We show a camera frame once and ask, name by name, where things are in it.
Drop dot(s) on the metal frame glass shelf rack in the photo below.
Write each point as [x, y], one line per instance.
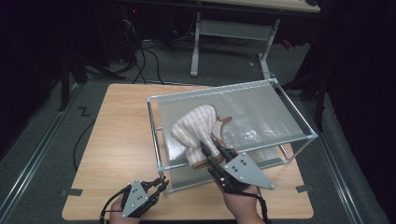
[264, 112]

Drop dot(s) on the white-legged background desk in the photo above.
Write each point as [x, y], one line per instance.
[233, 30]

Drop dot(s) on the black metal stand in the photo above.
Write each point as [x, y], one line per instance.
[64, 84]
[320, 105]

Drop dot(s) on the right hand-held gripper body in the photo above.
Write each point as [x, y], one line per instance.
[243, 172]

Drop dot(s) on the small red object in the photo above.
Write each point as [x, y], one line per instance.
[286, 43]

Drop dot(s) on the grey tape piece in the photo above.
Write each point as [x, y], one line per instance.
[71, 192]
[304, 188]

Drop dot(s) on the person's left hand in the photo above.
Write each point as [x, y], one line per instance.
[115, 216]

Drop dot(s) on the dark computer tower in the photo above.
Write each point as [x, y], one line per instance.
[124, 31]

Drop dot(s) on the metal floor rail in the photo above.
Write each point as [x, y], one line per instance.
[35, 154]
[344, 193]

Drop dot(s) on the striped beige cloth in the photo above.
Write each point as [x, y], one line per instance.
[194, 130]

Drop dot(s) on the person's right hand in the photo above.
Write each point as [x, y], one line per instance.
[246, 203]

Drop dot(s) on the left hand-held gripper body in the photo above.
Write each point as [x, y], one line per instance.
[135, 202]

